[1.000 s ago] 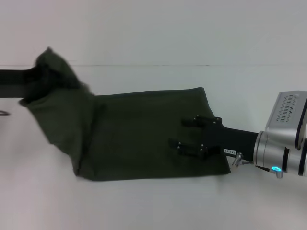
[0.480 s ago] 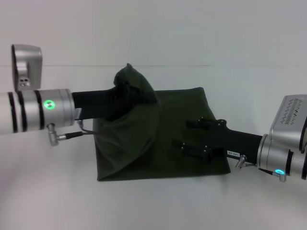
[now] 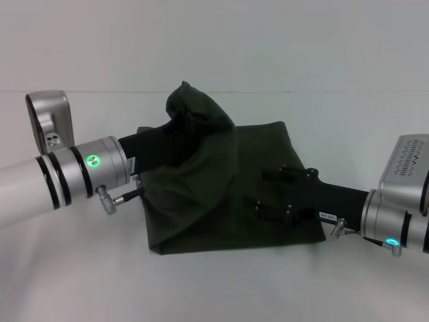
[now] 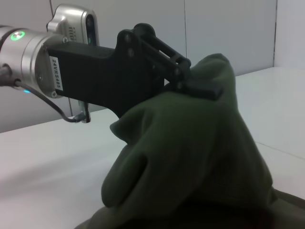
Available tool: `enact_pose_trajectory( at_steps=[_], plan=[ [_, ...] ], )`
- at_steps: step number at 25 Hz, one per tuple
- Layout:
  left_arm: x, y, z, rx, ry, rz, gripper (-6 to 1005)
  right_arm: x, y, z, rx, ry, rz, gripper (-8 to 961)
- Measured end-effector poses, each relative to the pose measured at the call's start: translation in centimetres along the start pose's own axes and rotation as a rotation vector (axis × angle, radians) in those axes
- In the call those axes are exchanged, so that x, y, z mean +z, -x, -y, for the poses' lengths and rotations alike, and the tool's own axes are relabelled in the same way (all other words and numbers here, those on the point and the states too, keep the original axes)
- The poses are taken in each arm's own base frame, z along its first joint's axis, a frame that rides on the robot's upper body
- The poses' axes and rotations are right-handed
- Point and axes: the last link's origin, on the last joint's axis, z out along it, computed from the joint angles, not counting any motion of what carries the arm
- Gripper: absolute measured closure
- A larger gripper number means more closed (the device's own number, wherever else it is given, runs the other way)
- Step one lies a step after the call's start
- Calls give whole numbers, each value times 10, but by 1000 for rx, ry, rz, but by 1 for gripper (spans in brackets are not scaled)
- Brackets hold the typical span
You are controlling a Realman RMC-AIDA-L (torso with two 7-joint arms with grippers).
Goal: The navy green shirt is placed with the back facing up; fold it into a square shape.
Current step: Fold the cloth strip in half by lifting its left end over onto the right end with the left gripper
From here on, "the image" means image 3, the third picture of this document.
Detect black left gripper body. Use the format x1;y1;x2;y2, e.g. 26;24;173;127
118;120;189;176

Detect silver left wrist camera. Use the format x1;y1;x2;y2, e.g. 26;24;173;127
25;89;73;156

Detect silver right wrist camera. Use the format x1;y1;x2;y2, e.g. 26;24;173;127
377;133;429;216

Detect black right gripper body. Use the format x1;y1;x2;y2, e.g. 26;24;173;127
288;167;370;233

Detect arm cable with plug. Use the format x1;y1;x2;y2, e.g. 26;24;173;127
96;184;147;216
329;217;363;237

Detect left arm cable with plug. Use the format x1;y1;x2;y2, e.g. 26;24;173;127
96;184;147;216

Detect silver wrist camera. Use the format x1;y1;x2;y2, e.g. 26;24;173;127
25;89;73;156
377;133;429;216

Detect right arm cable with plug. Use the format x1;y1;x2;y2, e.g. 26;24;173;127
329;217;363;237

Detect dark green t-shirt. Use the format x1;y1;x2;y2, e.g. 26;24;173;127
136;80;328;256

